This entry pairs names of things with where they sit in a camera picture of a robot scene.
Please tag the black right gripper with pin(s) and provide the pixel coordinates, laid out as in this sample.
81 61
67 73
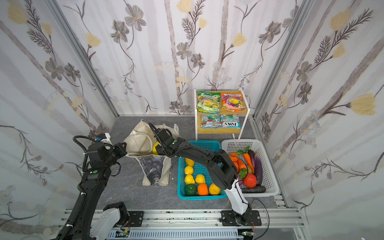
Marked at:
160 139

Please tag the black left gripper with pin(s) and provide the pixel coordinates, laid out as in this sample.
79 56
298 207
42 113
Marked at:
120 148

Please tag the yellow banana bunch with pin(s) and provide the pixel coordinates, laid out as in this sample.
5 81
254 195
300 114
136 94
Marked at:
156 148

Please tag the cream canvas tote bag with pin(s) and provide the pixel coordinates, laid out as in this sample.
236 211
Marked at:
141 146

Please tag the yellow lemon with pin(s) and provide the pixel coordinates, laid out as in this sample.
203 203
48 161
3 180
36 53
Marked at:
189 180
188 170
200 179
189 162

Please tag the orange fruit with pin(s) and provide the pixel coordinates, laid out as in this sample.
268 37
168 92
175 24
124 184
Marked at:
203 190

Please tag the green snack bag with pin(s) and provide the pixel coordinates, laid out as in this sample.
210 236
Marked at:
208 102

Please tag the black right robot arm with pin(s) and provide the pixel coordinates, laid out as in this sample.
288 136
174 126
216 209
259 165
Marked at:
222 171

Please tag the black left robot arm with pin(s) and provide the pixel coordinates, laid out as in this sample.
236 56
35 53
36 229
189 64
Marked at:
100 155

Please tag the red green candy bag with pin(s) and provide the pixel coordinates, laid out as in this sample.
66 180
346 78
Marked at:
211 121

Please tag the Fox's candy bag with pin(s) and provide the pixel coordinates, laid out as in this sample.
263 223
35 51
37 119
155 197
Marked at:
230 121

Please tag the orange snack bag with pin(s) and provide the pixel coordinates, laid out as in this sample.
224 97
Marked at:
232 102

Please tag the yellow lemon top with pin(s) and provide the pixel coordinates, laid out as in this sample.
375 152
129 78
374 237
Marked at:
189 162

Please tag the teal plastic basket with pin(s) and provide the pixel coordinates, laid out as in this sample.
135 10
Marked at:
198 169

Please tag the green avocado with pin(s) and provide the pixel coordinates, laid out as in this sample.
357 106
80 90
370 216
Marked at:
190 190

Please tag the white wooden shelf rack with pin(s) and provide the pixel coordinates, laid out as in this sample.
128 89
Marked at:
236 133

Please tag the white plastic basket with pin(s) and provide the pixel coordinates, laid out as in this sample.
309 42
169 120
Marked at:
242 146

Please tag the large yellow citrus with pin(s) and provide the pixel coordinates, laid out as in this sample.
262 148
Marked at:
214 190

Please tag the orange persimmon upper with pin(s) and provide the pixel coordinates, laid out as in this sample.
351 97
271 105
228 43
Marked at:
234 157

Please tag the orange carrot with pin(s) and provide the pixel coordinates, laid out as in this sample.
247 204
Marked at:
249 162

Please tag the red tomato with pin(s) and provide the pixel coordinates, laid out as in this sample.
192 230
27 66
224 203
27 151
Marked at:
250 181

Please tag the purple eggplant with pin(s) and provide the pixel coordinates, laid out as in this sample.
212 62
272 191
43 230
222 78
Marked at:
257 163

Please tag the dark cucumber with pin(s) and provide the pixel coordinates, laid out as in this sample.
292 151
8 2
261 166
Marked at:
254 190

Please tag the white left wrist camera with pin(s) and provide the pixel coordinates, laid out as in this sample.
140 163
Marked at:
104 138

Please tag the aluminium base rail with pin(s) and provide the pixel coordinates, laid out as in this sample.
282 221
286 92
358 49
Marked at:
263 224

